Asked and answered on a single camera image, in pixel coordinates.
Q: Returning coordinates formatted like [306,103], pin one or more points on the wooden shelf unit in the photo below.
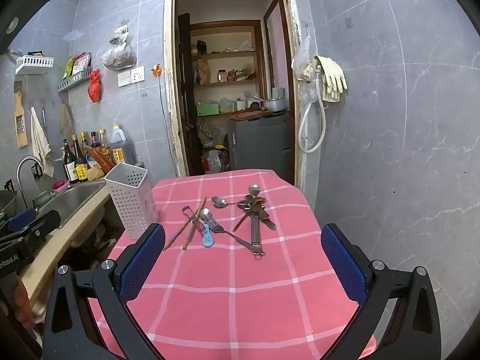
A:
[225,54]

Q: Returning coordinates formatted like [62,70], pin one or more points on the dark wooden door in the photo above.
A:
[185,101]

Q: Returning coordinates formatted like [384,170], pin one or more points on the plastic bag of dried goods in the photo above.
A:
[119,58]

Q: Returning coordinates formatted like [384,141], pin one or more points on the cooking oil jug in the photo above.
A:
[122,142]

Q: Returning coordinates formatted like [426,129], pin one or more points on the orange plug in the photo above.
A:
[157,69]

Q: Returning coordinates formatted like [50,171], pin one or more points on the white wall socket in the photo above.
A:
[137,75]

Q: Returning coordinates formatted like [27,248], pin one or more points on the white perforated utensil holder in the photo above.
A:
[129,198]

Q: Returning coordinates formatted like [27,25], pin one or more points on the thin brown stick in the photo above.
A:
[240,221]

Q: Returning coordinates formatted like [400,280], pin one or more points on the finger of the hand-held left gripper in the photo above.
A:
[45,220]
[20,218]

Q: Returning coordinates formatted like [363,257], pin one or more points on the metal fork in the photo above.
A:
[219,228]

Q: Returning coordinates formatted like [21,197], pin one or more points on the soy sauce bottle yellow label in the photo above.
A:
[80,171]

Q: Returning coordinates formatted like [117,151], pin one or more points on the beige kitchen counter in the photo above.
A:
[48,255]

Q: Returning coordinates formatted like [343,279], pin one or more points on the green box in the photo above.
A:
[207,110]

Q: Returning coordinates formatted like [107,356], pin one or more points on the wooden grater board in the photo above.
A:
[20,120]

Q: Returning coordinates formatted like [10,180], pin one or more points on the metal pot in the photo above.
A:
[274,104]

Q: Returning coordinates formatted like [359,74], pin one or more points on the white wall switch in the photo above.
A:
[124,78]

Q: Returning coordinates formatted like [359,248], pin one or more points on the pink sponge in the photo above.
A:
[60,185]

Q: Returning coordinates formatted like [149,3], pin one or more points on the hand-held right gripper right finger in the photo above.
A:
[343,264]

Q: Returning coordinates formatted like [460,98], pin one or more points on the grey wall rack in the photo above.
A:
[75,80]

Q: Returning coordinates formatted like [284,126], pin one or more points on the green snack packet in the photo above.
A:
[69,67]

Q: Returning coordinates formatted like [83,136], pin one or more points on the pink checked tablecloth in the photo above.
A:
[225,288]

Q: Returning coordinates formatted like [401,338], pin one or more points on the grey cabinet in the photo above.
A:
[258,142]

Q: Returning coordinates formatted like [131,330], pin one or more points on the white wall basket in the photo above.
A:
[33,65]

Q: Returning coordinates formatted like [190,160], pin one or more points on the steel sink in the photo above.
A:
[75,198]

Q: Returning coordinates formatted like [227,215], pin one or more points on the person's left forearm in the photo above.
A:
[23,302]

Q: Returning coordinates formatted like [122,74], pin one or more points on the clear plastic bottle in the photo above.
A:
[214,163]

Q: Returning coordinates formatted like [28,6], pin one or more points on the red plastic bag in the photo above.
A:
[95,88]

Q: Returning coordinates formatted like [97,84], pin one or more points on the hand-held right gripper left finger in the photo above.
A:
[144,262]

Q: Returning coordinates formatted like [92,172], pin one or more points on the clear plastic bag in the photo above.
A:
[302,90]

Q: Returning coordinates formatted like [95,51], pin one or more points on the chrome faucet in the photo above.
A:
[22,165]

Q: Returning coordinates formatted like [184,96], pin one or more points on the beige towel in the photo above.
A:
[41,142]

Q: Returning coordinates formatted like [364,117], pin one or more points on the dark pump bottle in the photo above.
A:
[69,167]

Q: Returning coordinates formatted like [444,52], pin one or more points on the red snack packet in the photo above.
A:
[81,63]

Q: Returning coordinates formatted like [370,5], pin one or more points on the wooden door frame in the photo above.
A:
[169,82]

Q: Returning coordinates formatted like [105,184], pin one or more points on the metal spoon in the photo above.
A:
[254,189]
[219,201]

